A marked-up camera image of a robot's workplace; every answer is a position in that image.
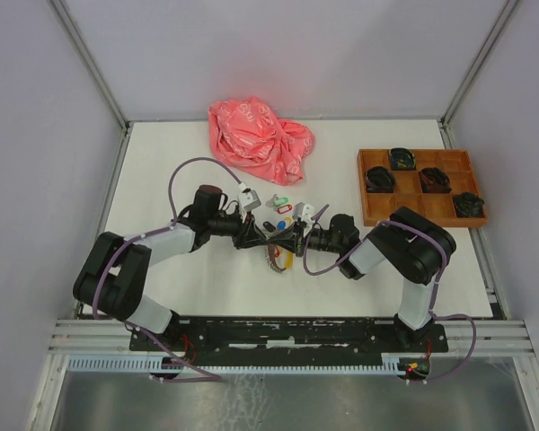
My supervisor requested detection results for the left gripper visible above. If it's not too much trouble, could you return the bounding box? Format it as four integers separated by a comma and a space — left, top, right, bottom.
208, 207, 268, 251

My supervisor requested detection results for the crumpled pink plastic bag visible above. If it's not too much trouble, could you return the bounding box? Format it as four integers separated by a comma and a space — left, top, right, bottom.
208, 97, 315, 186

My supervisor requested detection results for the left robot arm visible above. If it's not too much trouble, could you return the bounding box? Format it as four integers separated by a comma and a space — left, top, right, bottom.
73, 183, 268, 350

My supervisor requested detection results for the black coiled item middle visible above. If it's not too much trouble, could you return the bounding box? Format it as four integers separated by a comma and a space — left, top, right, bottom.
419, 167, 452, 194

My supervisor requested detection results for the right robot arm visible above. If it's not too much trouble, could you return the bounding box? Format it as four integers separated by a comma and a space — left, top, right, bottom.
269, 207, 456, 351

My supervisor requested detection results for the black coiled item top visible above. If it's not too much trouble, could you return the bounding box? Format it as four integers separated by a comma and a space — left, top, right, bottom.
388, 147, 416, 171

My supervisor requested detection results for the key organiser ring with keys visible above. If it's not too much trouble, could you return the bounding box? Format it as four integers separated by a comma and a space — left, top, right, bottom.
261, 217, 296, 275

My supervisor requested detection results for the key with green tag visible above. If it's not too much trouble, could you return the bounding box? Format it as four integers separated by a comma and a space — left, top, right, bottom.
266, 194, 288, 208

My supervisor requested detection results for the black coiled item right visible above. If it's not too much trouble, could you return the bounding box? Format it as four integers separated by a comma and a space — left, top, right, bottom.
453, 192, 484, 218

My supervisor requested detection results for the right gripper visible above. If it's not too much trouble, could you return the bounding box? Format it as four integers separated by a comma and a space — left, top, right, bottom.
268, 222, 342, 259

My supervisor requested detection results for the key with red tag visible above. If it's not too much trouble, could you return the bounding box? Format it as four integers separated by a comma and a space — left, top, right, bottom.
274, 204, 293, 215

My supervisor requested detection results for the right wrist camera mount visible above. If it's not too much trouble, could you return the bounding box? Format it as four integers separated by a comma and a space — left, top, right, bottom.
292, 202, 315, 225

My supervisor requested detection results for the black coiled item left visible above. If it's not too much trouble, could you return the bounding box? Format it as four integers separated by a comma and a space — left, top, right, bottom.
364, 166, 396, 193

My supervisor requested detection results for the white slotted cable duct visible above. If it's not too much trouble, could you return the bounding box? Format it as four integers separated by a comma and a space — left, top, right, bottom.
66, 353, 410, 374

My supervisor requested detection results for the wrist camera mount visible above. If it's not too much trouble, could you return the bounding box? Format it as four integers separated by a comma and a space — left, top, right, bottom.
292, 202, 315, 225
238, 182, 261, 220

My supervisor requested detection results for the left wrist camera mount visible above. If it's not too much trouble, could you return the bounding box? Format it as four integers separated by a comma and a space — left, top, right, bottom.
238, 182, 261, 220

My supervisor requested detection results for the black coiled item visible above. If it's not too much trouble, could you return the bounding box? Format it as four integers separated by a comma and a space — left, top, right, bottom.
388, 147, 416, 171
453, 192, 484, 218
419, 167, 452, 194
364, 166, 396, 193

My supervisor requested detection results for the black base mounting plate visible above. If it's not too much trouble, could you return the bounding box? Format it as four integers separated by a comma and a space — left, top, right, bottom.
128, 315, 450, 365

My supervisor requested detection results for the wooden compartment tray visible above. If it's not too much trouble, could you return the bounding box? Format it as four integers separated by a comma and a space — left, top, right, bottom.
357, 148, 488, 228

